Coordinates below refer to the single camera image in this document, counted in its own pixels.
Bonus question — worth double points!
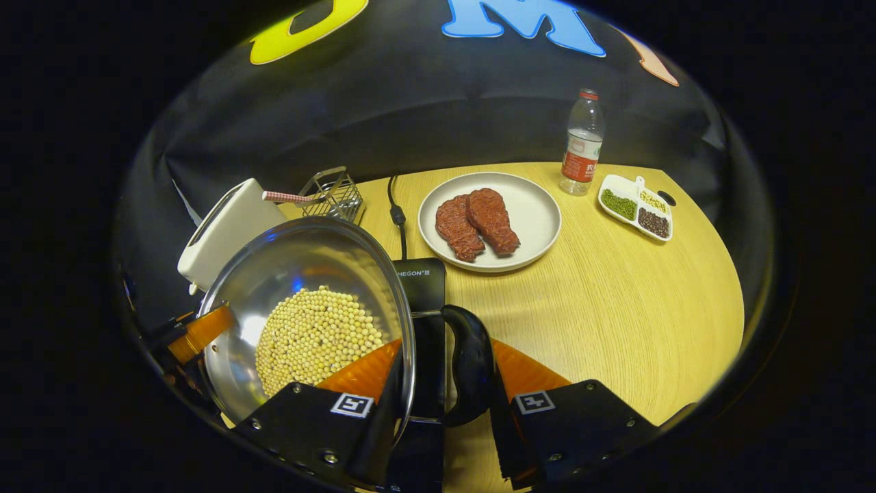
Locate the white round plate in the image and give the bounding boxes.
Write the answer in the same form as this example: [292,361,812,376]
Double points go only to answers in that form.
[417,171,563,274]

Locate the white toaster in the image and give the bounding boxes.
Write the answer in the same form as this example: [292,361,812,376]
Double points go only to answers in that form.
[177,178,288,294]

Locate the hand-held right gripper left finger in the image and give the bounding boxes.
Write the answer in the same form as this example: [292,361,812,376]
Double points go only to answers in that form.
[233,339,406,488]

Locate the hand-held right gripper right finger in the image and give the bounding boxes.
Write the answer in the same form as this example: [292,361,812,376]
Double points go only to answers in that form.
[489,338,661,490]

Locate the white divided dish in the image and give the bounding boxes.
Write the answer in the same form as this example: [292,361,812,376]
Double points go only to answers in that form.
[598,174,674,243]

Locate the black power cable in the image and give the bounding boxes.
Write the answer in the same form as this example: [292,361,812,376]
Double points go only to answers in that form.
[387,175,409,261]

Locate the pile of yellow soybeans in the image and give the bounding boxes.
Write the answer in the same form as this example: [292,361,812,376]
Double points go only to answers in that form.
[255,286,385,398]

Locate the brown steak piece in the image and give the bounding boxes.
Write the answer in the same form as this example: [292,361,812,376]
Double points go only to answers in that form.
[435,194,486,262]
[465,188,521,257]

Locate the metal wire basket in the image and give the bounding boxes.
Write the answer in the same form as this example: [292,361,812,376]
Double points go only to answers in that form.
[296,166,365,225]

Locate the black induction cooktop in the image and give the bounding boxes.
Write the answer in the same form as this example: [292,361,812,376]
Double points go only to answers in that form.
[383,257,456,493]

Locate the clear red label water bottle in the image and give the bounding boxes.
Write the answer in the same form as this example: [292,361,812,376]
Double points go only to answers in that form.
[559,88,606,197]

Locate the heap of dark beans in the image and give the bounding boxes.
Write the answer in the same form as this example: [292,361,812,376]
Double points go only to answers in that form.
[638,209,671,239]

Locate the heap of green beans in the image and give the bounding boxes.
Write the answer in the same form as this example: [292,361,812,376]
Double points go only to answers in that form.
[602,189,638,220]

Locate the stainless steel pot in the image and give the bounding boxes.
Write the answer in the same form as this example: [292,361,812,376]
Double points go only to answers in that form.
[197,217,495,429]

